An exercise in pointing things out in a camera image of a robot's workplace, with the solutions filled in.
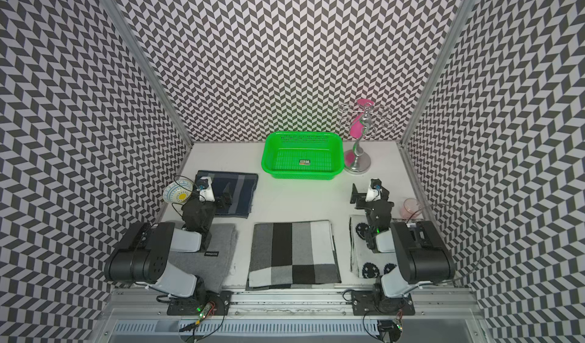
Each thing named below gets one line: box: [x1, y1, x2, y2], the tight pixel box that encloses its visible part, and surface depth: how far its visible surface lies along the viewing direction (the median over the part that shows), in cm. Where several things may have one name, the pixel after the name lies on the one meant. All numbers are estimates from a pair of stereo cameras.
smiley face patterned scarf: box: [348, 214, 398, 279], surface depth 80 cm
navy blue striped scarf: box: [195, 169, 259, 219], surface depth 97 cm
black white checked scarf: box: [246, 219, 343, 291], surface depth 82 cm
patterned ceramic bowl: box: [163, 179, 194, 205], surface depth 98 cm
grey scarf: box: [168, 223, 239, 294], surface depth 80 cm
